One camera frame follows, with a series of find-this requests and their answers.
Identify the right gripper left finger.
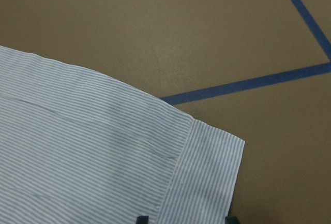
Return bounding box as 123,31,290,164
137,216,149,224

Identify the blue striped dress shirt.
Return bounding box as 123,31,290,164
1,47,245,223

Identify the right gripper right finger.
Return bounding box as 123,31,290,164
225,216,239,224

